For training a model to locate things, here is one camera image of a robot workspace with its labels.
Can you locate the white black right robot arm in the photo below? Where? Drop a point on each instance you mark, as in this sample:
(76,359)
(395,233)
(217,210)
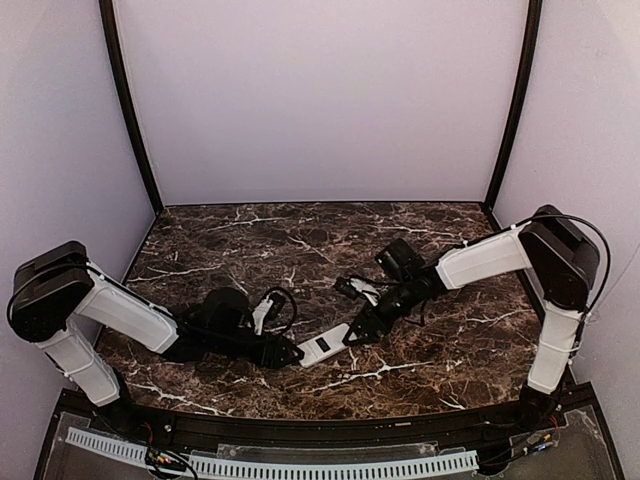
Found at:
(552,254)

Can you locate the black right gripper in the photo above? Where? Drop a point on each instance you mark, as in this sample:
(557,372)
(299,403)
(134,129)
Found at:
(378,316)

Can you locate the black corner frame post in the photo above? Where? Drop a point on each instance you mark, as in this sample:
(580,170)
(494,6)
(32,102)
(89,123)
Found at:
(126,103)
(530,36)

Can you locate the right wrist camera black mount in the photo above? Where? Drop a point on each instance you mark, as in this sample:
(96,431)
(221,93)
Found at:
(355,288)

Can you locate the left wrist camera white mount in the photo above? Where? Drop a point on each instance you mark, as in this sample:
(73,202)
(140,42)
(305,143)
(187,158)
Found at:
(268,308)

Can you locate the white slotted cable duct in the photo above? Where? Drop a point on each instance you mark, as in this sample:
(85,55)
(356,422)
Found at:
(243,462)

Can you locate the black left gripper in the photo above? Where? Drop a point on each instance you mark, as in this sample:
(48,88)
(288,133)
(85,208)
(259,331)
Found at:
(265,351)

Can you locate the black front rail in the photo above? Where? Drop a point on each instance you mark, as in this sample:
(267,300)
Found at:
(483,428)

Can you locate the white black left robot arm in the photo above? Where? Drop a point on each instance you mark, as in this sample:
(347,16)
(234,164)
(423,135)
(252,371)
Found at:
(53,289)

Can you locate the white remote control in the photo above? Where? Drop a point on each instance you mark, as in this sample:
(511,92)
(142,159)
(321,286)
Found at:
(323,346)

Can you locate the black corner frame post left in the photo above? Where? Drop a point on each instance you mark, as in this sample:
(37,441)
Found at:
(126,103)

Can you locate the black corner frame post right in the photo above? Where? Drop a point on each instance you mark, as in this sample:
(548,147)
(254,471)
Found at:
(530,36)

